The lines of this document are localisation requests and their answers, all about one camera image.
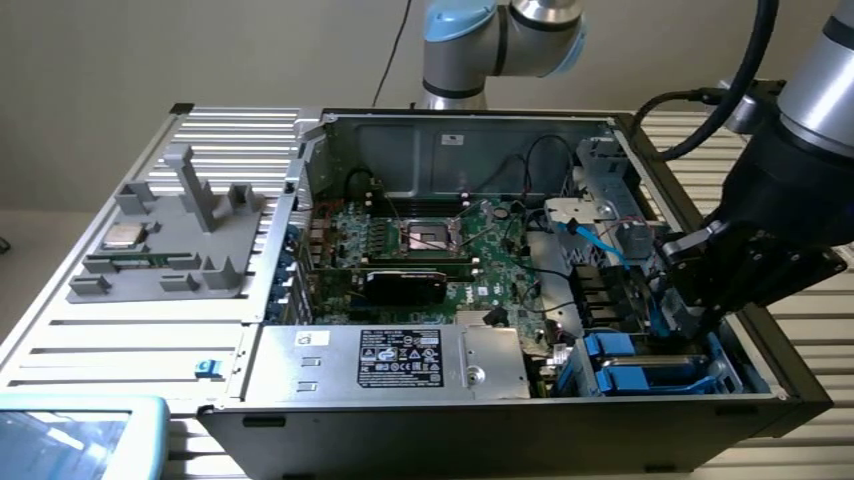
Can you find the light blue teach pendant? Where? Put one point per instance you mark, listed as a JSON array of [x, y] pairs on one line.
[[80, 440]]

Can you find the green RAM stick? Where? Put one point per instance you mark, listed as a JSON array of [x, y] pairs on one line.
[[140, 259]]

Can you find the black RAM slot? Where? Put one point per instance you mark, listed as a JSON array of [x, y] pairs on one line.
[[417, 202], [421, 259]]

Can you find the small blue clip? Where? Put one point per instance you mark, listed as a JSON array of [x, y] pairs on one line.
[[207, 369]]

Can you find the CPU socket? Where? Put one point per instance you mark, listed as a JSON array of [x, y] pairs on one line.
[[427, 234]]

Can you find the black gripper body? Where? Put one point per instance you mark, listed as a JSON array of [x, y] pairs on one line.
[[781, 200]]

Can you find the silver drive cage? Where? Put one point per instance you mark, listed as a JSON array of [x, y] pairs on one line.
[[603, 170]]

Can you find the silver power supply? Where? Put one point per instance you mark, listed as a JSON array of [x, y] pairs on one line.
[[334, 370]]

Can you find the grey parts rack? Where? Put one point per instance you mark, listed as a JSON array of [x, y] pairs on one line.
[[180, 240]]

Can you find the green motherboard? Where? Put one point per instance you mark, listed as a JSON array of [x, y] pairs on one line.
[[494, 280]]

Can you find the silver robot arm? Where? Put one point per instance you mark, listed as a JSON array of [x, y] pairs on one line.
[[821, 75]]

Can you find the blue disk bay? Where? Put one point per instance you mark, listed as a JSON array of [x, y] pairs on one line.
[[610, 345]]

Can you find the black PC case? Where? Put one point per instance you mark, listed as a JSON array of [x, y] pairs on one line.
[[467, 440]]

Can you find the silver CPU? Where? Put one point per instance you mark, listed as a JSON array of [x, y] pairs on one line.
[[122, 236]]

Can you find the black graphics card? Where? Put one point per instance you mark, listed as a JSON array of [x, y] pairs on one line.
[[401, 287]]

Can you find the black plastic bracket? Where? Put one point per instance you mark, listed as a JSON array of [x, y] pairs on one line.
[[597, 295]]

